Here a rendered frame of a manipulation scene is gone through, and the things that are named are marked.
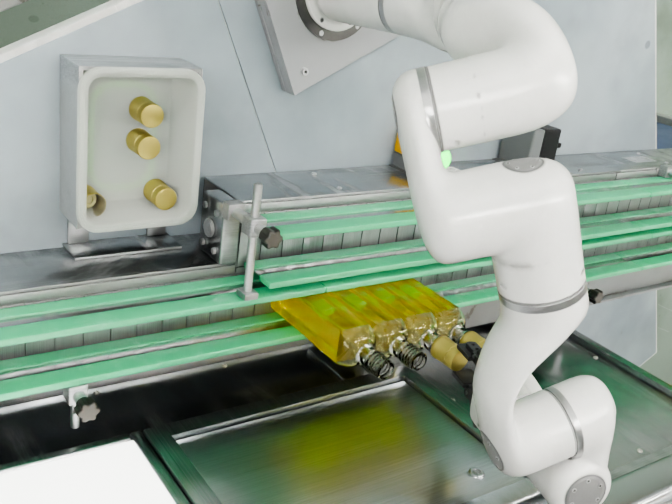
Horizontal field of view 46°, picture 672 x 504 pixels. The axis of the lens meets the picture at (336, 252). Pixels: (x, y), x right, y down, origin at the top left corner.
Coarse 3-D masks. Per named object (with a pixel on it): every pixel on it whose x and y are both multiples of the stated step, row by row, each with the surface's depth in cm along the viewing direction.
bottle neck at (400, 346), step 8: (392, 344) 111; (400, 344) 111; (408, 344) 110; (392, 352) 112; (400, 352) 110; (408, 352) 109; (416, 352) 109; (400, 360) 111; (408, 360) 109; (416, 360) 111; (424, 360) 110; (416, 368) 109
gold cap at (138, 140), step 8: (136, 128) 112; (128, 136) 112; (136, 136) 110; (144, 136) 109; (152, 136) 110; (128, 144) 112; (136, 144) 109; (144, 144) 109; (152, 144) 110; (136, 152) 110; (144, 152) 110; (152, 152) 110
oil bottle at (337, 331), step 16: (272, 304) 123; (288, 304) 119; (304, 304) 116; (320, 304) 115; (336, 304) 116; (288, 320) 120; (304, 320) 116; (320, 320) 112; (336, 320) 111; (352, 320) 112; (320, 336) 113; (336, 336) 110; (352, 336) 108; (368, 336) 109; (336, 352) 110; (352, 352) 108
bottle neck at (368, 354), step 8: (368, 344) 109; (360, 352) 108; (368, 352) 107; (376, 352) 107; (360, 360) 108; (368, 360) 107; (376, 360) 106; (384, 360) 105; (368, 368) 107; (376, 368) 105; (384, 368) 107; (392, 368) 106; (376, 376) 106; (384, 376) 106
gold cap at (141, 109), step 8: (136, 104) 109; (144, 104) 108; (152, 104) 108; (136, 112) 109; (144, 112) 107; (152, 112) 108; (160, 112) 109; (136, 120) 111; (144, 120) 108; (152, 120) 109; (160, 120) 109
